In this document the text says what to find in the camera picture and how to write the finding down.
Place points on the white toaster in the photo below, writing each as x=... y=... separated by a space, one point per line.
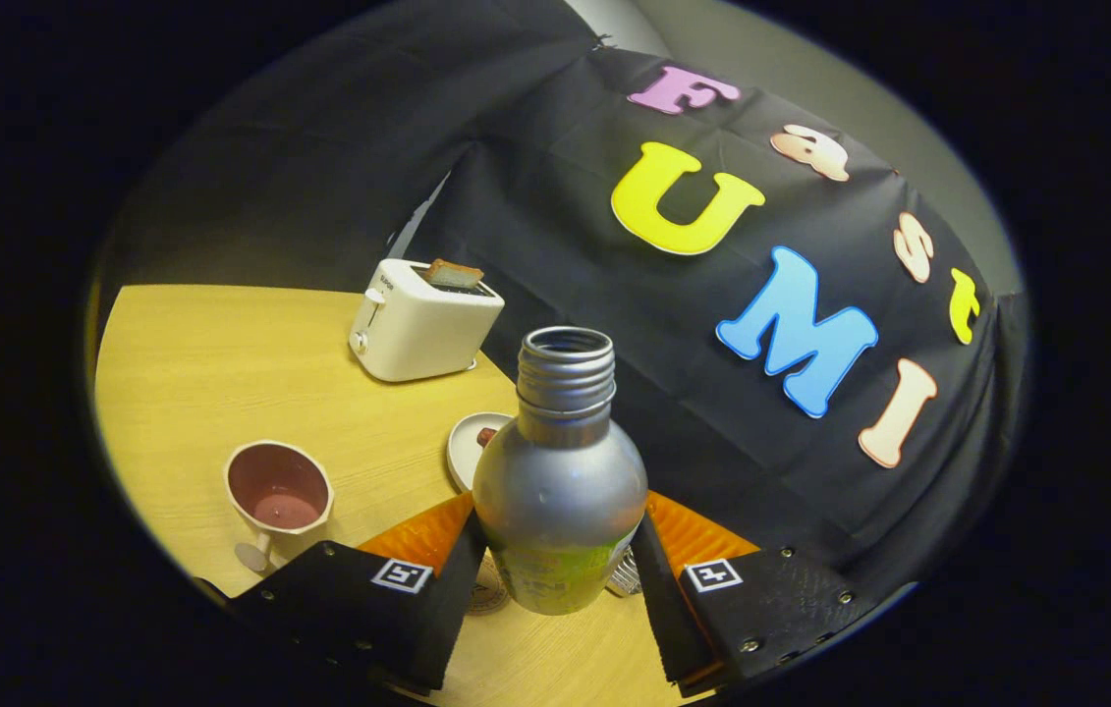
x=417 y=339

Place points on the brown sausage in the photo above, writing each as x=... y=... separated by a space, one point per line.
x=486 y=436

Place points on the wooden table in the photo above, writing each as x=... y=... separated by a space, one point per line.
x=221 y=373

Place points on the silver juice bottle green label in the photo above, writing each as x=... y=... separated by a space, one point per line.
x=560 y=481

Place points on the black backdrop cloth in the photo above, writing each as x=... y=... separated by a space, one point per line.
x=555 y=245

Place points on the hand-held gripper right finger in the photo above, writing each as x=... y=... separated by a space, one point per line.
x=658 y=609

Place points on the small white oval plate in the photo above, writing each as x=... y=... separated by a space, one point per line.
x=465 y=454

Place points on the round cork coaster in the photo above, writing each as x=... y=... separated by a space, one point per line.
x=488 y=595

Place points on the toast slice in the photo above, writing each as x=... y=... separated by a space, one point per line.
x=452 y=273

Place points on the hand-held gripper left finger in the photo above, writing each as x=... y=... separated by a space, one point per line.
x=447 y=609

